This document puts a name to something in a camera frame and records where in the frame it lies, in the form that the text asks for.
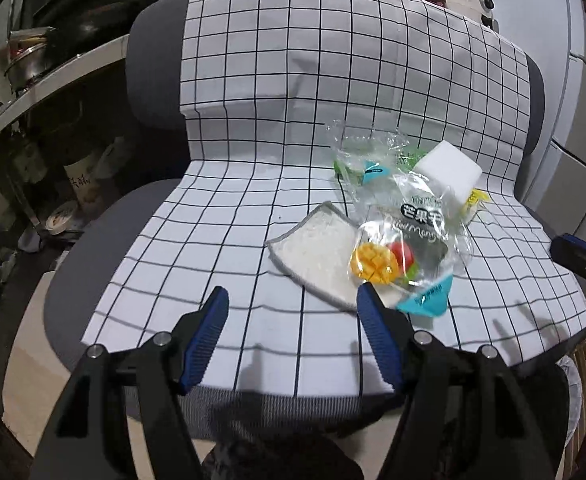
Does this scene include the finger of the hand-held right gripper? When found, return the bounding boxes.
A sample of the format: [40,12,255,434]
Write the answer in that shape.
[550,232,586,306]

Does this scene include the white jar with dark writing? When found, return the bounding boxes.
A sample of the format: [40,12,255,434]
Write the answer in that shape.
[63,152,104,206]

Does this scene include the white kitchen shelf board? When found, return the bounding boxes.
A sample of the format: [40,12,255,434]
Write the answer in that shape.
[0,32,134,141]

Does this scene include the clear mango print snack bag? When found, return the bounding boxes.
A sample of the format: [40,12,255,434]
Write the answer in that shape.
[348,172,474,318]

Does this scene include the clear wrapper green blue print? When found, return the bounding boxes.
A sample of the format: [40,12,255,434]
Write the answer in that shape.
[325,120,426,188]

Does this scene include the small patterned bowl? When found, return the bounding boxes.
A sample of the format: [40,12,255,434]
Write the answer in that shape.
[43,200,81,233]

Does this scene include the person's right leg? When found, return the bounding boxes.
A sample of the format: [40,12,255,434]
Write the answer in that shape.
[205,440,364,480]

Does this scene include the yellow wrapper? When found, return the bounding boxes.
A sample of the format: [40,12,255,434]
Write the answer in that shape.
[460,187,491,226]

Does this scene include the black wok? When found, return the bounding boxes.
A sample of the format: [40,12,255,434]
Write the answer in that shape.
[33,0,139,56]

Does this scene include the white dish cloth grey border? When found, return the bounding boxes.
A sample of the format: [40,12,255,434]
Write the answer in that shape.
[264,201,369,313]

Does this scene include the grey office chair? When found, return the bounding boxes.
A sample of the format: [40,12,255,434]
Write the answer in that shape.
[43,0,574,436]

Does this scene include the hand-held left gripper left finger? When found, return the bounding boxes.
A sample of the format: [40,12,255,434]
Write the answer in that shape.
[28,286,231,480]

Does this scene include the metal pot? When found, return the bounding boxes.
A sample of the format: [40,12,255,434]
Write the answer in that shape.
[6,27,59,91]

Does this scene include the white sponge block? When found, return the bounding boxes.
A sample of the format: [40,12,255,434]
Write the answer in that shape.
[412,140,484,211]

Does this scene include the white black checkered cloth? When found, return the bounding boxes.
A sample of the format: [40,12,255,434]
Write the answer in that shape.
[80,0,586,396]

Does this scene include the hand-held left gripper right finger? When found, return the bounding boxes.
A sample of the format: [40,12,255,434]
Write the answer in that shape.
[355,281,574,480]

